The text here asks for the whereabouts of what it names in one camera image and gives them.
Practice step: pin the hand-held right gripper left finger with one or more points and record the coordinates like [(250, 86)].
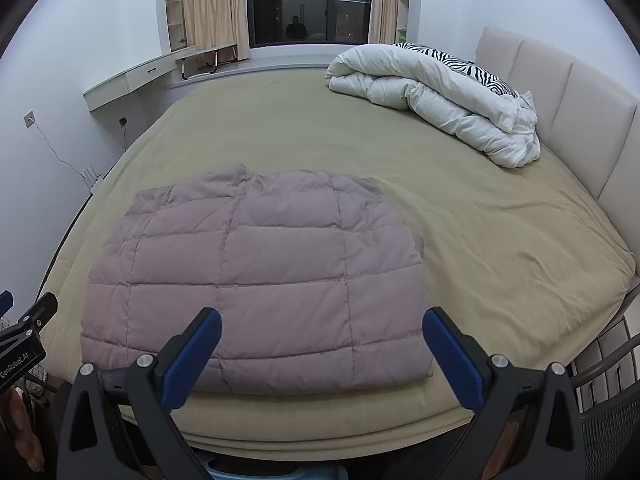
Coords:
[(192, 355)]

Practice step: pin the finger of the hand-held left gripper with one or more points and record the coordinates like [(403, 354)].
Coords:
[(42, 307), (5, 302)]

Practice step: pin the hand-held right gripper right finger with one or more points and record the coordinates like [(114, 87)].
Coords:
[(455, 360)]

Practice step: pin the mauve quilted down jacket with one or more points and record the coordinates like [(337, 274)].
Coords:
[(250, 270)]

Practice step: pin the person's left hand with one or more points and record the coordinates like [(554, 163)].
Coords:
[(25, 435)]

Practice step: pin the bed with olive sheet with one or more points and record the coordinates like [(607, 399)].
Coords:
[(500, 240)]

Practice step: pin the white router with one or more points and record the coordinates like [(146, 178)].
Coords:
[(92, 180)]

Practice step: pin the grey mesh metal chair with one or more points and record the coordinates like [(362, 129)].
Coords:
[(610, 410)]

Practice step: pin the white folded duvet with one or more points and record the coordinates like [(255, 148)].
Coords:
[(430, 90)]

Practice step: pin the beige padded headboard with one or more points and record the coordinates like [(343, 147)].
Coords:
[(575, 100)]

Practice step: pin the zebra striped pillow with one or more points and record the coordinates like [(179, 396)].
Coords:
[(475, 67)]

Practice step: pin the black framed chair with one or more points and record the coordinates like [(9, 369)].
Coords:
[(210, 57)]

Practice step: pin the beige curtain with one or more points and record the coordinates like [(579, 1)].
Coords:
[(382, 0), (215, 5)]

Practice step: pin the dark window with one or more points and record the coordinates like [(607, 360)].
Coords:
[(305, 0)]

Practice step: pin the metal wall outlet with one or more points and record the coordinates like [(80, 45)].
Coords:
[(29, 119)]

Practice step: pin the white wall-mounted desk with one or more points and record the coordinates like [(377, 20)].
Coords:
[(135, 77)]

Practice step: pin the white wall shelf unit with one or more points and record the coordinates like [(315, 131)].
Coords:
[(175, 5), (405, 5)]

